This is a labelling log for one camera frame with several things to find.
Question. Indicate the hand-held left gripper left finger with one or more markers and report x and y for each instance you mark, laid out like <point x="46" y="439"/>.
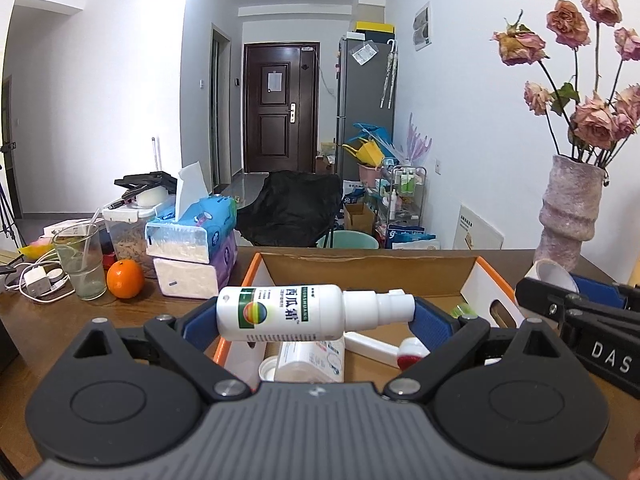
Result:
<point x="200" y="324"/>

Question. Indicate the purple hangers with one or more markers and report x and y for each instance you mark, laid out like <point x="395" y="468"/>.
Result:
<point x="416" y="142"/>

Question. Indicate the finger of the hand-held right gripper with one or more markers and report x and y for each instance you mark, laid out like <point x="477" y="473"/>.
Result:
<point x="597" y="290"/>
<point x="545" y="297"/>

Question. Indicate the blue tissue pack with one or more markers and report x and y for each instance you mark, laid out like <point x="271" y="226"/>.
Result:
<point x="192" y="235"/>

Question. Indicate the white folded umbrellas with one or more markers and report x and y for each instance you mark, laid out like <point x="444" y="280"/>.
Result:
<point x="389" y="75"/>

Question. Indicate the yellow box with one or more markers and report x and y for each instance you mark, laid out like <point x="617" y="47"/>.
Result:
<point x="375" y="30"/>

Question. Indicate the white red lint brush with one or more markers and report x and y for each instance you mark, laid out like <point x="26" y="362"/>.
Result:
<point x="385" y="350"/>

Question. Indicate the clear food container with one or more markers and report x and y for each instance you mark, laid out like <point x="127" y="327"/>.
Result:
<point x="132" y="240"/>

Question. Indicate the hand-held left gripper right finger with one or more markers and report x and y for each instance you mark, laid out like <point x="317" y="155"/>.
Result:
<point x="431" y="321"/>

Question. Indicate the black folding chair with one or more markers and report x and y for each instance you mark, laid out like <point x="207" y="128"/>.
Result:
<point x="290" y="210"/>

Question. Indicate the grey refrigerator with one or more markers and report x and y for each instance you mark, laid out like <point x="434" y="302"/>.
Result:
<point x="362" y="100"/>

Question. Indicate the blue paper towel bundle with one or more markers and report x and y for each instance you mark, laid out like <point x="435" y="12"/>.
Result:
<point x="412" y="237"/>

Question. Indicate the clear glass cup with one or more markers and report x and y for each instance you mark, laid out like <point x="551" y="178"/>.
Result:
<point x="81" y="270"/>

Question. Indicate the green spray bottle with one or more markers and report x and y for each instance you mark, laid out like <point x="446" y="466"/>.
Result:
<point x="462" y="310"/>

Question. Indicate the camera tripod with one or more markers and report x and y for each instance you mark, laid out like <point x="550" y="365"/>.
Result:
<point x="7" y="200"/>

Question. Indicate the white tissue pack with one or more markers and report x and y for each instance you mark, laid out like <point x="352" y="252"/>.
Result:
<point x="190" y="280"/>

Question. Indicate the dark brown door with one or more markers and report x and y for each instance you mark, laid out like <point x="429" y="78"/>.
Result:
<point x="280" y="110"/>

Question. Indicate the pink textured vase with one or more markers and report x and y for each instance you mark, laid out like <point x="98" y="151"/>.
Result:
<point x="570" y="215"/>

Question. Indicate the white printed tube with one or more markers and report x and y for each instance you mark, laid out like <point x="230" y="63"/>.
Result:
<point x="310" y="362"/>

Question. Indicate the green bucket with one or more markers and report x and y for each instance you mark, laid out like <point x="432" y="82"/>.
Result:
<point x="350" y="240"/>

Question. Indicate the red cardboard box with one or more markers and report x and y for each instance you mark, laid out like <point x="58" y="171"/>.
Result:
<point x="370" y="270"/>

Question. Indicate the dried pink roses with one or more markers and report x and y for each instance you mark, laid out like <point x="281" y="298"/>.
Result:
<point x="590" y="110"/>

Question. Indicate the black folding stand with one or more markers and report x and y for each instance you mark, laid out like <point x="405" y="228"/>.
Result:
<point x="145" y="182"/>

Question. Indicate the pink bucket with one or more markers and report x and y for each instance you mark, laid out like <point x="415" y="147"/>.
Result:
<point x="370" y="175"/>

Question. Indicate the yellow blue cleaning tools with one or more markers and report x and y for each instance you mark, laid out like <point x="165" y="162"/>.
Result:
<point x="370" y="147"/>

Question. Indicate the white spray bottle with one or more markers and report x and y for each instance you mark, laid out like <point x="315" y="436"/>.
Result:
<point x="290" y="312"/>

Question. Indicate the white flat board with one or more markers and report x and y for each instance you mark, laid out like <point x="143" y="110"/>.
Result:
<point x="477" y="230"/>

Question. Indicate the metal rolling cart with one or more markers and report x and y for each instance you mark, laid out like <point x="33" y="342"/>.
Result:
<point x="405" y="195"/>

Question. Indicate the small brown cardboard box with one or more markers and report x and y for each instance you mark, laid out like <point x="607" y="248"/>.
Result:
<point x="357" y="220"/>

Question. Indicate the orange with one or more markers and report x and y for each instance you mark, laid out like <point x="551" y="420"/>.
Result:
<point x="125" y="279"/>

